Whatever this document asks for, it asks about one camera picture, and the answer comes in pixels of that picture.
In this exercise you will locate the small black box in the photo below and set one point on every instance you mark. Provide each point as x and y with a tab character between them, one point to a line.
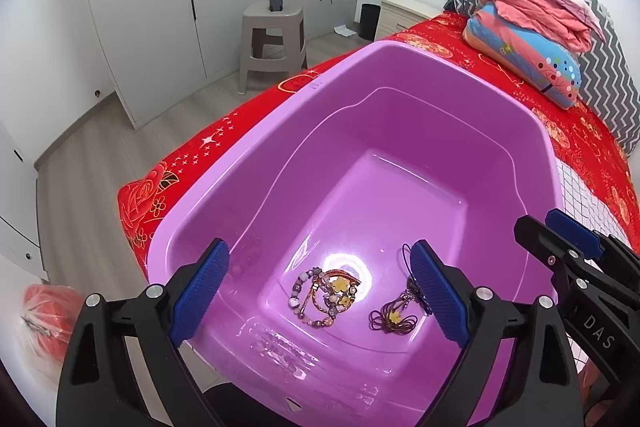
276	3

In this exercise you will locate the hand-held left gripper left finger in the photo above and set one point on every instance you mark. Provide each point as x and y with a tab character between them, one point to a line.
200	297

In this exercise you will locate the white paper scrap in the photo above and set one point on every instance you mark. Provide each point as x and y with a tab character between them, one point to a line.
345	32

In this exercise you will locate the red plastic bag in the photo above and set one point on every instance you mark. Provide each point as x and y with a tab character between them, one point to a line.
50	312

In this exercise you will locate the small yellow flower clip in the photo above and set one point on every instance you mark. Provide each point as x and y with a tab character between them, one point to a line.
395	317

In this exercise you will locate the black waste bin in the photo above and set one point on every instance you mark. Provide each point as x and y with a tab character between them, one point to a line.
370	22

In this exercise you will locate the red patterned bedsheet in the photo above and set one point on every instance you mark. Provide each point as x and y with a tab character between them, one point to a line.
200	157

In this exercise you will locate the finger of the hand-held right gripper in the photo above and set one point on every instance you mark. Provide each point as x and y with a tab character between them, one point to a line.
572	232
540	242

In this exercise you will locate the beige plastic stool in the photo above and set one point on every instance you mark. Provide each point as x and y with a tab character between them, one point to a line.
272	24

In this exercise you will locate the cream nightstand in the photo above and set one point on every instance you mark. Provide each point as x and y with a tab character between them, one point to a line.
405	14

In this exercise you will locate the colourful dotted pillow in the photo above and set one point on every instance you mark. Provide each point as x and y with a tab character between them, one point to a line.
530	57

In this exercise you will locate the purple plastic basin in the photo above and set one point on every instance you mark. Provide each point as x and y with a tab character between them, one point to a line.
400	157

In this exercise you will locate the white wardrobe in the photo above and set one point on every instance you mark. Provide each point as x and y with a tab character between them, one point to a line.
150	7

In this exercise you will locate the white checkered sheet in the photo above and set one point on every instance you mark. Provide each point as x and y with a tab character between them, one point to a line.
595	192

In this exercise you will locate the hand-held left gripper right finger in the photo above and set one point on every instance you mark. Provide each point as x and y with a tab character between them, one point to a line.
440	292

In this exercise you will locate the yellow flower hair clip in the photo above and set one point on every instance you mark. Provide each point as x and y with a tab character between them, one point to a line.
341	285

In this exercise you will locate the white cabinet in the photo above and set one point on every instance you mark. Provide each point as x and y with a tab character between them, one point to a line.
15	207

